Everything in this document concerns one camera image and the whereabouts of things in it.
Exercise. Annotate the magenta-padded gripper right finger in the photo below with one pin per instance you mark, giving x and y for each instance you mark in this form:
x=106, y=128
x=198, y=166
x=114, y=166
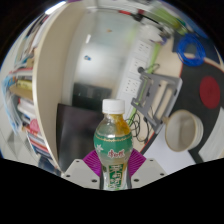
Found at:
x=137, y=163

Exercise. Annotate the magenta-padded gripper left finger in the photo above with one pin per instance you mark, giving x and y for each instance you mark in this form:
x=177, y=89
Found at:
x=90, y=161

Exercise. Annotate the green-labelled clear drink bottle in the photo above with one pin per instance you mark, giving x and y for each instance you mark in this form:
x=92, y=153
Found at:
x=113, y=146

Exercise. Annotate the blank white paper sheet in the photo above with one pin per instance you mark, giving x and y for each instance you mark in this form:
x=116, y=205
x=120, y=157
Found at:
x=160, y=160

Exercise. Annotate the black computer monitor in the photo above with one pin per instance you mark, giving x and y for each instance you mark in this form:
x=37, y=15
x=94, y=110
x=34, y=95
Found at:
x=76, y=136

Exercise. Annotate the white ribbed mug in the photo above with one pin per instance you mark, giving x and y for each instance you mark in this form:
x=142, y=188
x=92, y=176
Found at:
x=181, y=131

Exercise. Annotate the small white paper sheet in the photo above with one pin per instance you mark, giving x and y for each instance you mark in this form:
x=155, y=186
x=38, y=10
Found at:
x=213, y=140

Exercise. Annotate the black desk mat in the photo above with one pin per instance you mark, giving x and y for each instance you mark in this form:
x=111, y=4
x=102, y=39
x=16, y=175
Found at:
x=190, y=96

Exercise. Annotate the shelf unit with books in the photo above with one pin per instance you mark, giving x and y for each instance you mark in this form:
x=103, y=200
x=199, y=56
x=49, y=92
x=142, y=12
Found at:
x=46, y=83

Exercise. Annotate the flat round red coaster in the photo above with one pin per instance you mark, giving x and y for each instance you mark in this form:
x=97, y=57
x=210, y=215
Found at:
x=210, y=92

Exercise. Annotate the navy blue mouse pad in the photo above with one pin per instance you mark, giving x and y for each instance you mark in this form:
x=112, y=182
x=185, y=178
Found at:
x=190, y=50

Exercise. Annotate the white jar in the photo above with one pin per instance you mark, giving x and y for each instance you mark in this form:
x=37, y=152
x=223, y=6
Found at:
x=150, y=33

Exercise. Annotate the green glass vase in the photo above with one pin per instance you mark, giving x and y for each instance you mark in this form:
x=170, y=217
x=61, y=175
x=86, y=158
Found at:
x=166, y=18

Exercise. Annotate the white wall socket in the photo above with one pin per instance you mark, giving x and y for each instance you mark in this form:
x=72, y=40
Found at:
x=144, y=48
x=137, y=65
x=130, y=86

